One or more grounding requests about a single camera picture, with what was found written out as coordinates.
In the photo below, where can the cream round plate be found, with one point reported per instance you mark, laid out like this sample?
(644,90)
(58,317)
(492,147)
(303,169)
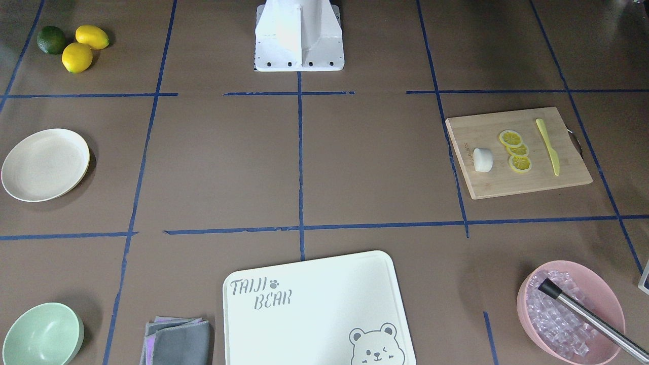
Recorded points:
(45,165)

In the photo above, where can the white bear tray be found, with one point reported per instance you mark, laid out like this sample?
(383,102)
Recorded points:
(346,309)

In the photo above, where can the bamboo cutting board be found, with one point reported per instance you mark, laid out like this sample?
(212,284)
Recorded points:
(482,130)

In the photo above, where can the lemon slice top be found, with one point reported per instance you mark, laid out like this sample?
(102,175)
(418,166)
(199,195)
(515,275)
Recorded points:
(510,138)

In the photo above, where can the lemon slice bottom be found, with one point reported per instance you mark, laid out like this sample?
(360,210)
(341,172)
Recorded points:
(520,165)

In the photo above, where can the grey folded cloth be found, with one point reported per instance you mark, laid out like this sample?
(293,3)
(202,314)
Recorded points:
(176,340)

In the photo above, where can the yellow plastic knife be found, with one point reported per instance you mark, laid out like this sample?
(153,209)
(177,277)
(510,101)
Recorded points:
(553,155)

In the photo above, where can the yellow lemon upper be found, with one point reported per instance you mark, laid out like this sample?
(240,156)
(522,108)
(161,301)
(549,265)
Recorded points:
(93,36)

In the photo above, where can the yellow lemon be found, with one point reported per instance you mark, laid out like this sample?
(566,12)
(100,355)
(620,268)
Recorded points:
(93,36)
(77,57)

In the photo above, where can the pink bowl with ice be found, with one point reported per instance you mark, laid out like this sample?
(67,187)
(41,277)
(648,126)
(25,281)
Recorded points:
(558,331)

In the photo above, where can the yellow lemon lower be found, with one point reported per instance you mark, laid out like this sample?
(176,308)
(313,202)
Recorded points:
(77,57)

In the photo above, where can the green lime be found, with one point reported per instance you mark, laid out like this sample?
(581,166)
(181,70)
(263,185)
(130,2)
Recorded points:
(51,40)

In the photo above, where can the mint green bowl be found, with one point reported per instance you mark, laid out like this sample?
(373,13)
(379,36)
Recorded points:
(49,333)

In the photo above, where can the metal black-tipped stirrer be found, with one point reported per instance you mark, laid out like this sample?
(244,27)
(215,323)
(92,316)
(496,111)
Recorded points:
(552,290)

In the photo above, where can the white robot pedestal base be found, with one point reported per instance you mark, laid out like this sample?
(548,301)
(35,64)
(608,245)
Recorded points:
(298,36)

